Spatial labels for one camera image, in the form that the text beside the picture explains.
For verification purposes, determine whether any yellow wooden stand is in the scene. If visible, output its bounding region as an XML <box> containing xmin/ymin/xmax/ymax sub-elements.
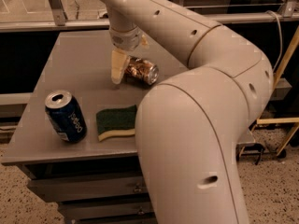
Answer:
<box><xmin>236</xmin><ymin>26</ymin><xmax>299</xmax><ymax>160</ymax></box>

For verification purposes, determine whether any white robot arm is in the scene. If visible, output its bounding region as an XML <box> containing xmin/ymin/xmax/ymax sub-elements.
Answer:
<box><xmin>100</xmin><ymin>0</ymin><xmax>273</xmax><ymax>224</ymax></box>

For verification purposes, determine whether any green yellow sponge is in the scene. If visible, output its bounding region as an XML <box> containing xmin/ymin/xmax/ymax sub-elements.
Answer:
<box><xmin>96</xmin><ymin>105</ymin><xmax>137</xmax><ymax>142</ymax></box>

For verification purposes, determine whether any blue Pepsi can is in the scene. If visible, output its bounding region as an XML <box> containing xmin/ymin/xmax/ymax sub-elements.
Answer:
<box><xmin>45</xmin><ymin>90</ymin><xmax>87</xmax><ymax>143</ymax></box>

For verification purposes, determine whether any metal railing frame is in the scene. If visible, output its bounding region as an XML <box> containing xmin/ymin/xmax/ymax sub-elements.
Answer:
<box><xmin>0</xmin><ymin>0</ymin><xmax>299</xmax><ymax>33</ymax></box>

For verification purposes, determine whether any grey drawer cabinet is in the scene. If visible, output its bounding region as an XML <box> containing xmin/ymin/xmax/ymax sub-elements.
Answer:
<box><xmin>4</xmin><ymin>27</ymin><xmax>255</xmax><ymax>224</ymax></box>

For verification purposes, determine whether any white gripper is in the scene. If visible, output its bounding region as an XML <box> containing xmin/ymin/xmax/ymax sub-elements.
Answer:
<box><xmin>109</xmin><ymin>27</ymin><xmax>150</xmax><ymax>84</ymax></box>

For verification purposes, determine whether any top drawer knob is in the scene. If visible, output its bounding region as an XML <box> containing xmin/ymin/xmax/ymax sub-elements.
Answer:
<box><xmin>133</xmin><ymin>183</ymin><xmax>143</xmax><ymax>193</ymax></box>

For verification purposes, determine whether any white cable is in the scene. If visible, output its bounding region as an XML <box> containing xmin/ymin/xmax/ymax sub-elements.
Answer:
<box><xmin>265</xmin><ymin>10</ymin><xmax>284</xmax><ymax>73</ymax></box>

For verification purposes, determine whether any orange soda can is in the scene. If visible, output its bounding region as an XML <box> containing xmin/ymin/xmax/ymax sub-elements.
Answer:
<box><xmin>125</xmin><ymin>56</ymin><xmax>159</xmax><ymax>85</ymax></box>

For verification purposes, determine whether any drawer knob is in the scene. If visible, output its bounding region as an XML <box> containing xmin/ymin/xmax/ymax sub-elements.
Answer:
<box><xmin>137</xmin><ymin>206</ymin><xmax>145</xmax><ymax>216</ymax></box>
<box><xmin>133</xmin><ymin>183</ymin><xmax>143</xmax><ymax>193</ymax></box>

